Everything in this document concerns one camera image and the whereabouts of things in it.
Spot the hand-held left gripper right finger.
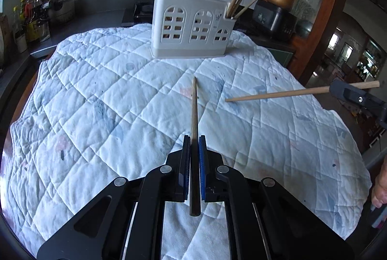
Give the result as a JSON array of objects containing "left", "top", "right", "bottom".
[{"left": 198, "top": 135, "right": 354, "bottom": 260}]

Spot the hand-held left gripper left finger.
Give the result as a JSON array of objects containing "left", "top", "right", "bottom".
[{"left": 36, "top": 135, "right": 192, "bottom": 260}]

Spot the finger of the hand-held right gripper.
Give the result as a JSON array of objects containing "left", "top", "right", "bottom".
[{"left": 329, "top": 79, "right": 387, "bottom": 128}]

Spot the white plastic utensil holder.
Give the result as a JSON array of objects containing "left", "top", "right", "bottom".
[{"left": 150, "top": 0, "right": 236, "bottom": 59}]

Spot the person's right hand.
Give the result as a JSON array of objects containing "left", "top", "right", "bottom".
[{"left": 371, "top": 163, "right": 387, "bottom": 210}]

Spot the brown wooden cabinet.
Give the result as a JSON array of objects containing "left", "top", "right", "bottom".
[{"left": 266, "top": 0, "right": 354, "bottom": 88}]

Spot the white quilted blanket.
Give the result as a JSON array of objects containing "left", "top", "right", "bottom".
[{"left": 1, "top": 23, "right": 373, "bottom": 260}]

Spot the black rice cooker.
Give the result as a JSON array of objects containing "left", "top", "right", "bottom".
[{"left": 252, "top": 0, "right": 298, "bottom": 41}]

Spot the black gas stove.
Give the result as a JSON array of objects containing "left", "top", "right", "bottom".
[{"left": 121, "top": 1, "right": 156, "bottom": 28}]

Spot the metal pot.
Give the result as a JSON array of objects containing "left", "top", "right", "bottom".
[{"left": 42, "top": 0, "right": 76, "bottom": 25}]

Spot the row of condiment bottles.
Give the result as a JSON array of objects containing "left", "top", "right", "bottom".
[{"left": 12, "top": 0, "right": 52, "bottom": 53}]

